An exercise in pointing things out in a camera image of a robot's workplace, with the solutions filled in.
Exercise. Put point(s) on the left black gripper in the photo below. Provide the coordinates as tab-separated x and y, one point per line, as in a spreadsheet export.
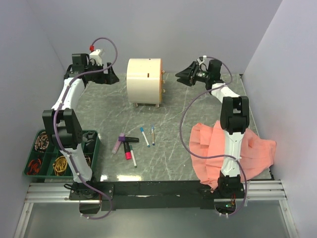
109	78

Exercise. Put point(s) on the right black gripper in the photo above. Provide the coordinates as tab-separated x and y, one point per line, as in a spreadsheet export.
187	73

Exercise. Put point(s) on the cream round drawer cabinet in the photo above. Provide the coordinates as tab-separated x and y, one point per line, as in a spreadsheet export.
144	80

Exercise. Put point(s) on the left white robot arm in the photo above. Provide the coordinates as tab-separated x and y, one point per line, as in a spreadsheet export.
61	123

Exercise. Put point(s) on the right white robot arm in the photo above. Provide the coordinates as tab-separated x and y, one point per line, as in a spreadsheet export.
234	120

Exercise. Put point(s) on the light blue acrylic marker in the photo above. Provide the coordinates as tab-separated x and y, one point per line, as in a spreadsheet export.
144	136

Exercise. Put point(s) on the purple cap black highlighter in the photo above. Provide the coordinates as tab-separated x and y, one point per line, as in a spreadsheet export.
124	138

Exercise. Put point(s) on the grey cloth bundle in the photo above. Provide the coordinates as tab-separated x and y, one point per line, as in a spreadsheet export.
89	137

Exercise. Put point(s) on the pink cap black highlighter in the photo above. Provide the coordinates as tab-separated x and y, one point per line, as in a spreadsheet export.
127	151

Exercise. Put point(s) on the green cap silver marker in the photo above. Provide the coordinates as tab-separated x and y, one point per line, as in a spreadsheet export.
133	157

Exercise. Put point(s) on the salmon pink cloth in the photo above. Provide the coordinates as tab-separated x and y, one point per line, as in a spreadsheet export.
256	154

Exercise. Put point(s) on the green compartment tray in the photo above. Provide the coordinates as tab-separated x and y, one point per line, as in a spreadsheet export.
45	161

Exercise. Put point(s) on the black base bar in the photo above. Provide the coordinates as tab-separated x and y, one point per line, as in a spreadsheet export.
144	195

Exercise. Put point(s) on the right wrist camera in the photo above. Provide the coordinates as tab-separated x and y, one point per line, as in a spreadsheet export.
201	62

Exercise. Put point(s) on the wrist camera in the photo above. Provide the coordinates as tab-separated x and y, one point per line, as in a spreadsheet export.
96	56
201	62

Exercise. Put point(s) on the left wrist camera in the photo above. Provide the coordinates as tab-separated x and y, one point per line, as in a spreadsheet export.
96	56

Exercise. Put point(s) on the aluminium rail frame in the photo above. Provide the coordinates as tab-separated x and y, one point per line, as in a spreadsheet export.
257	190

